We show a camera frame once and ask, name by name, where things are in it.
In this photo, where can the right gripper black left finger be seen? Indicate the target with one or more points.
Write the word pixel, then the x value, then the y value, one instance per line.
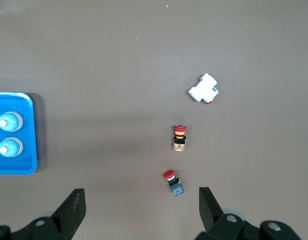
pixel 66 217

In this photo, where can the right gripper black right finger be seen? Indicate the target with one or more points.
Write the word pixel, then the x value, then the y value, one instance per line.
pixel 213 217

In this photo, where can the blue dome bell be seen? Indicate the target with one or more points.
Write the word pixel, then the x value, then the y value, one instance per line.
pixel 9 121
pixel 9 147

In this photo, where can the blue plastic tray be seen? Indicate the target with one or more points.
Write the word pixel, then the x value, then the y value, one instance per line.
pixel 27 135

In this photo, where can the red push button dark body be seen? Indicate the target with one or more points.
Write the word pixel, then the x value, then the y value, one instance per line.
pixel 175 186

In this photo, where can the red emergency button orange body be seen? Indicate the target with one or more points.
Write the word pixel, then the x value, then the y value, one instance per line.
pixel 180 137

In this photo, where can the white circuit breaker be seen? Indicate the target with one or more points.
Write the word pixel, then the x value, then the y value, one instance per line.
pixel 203 90

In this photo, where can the brown table mat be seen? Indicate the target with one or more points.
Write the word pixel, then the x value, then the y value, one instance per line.
pixel 118 75

